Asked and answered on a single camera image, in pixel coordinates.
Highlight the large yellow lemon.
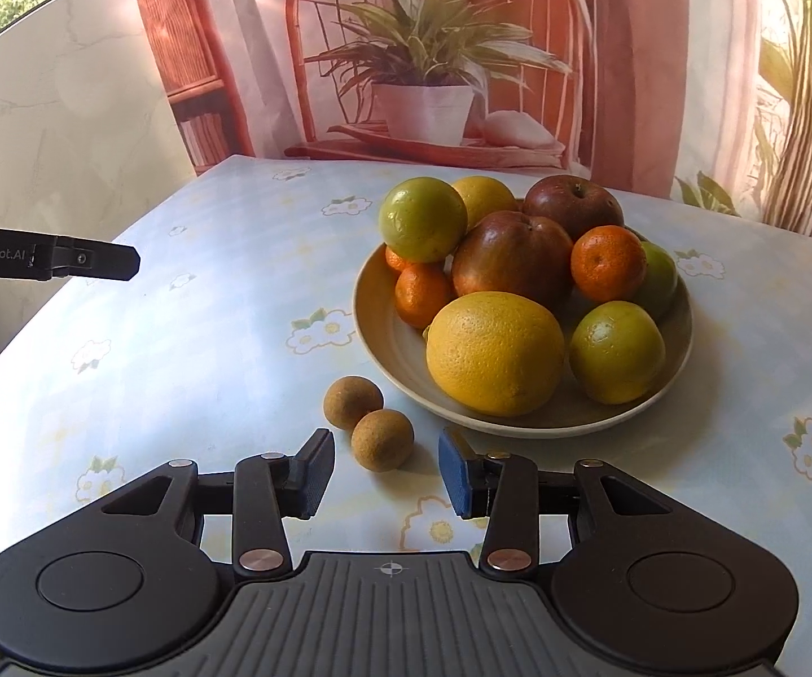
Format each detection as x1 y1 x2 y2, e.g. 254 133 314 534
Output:
424 291 567 417

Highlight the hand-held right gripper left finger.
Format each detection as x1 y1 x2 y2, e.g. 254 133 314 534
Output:
74 428 336 577

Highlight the brown longan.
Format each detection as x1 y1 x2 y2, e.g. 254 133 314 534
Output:
350 408 416 471
323 375 384 432

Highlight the floral checked tablecloth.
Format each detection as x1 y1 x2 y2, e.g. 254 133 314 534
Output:
0 153 812 677

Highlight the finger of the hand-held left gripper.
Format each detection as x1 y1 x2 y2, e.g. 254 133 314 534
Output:
53 236 142 282

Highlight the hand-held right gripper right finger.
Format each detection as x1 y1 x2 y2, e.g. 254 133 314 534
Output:
438 427 703 574

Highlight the red apple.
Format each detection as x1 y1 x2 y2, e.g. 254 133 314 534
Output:
521 175 625 242
451 210 576 315

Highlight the printed plant backdrop cloth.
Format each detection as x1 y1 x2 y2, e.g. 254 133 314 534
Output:
124 0 812 251

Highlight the cream round plate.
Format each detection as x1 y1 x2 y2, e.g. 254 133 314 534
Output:
353 197 694 438

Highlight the green jujube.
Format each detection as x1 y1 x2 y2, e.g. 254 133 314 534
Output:
378 177 469 264
630 240 681 323
568 300 668 406

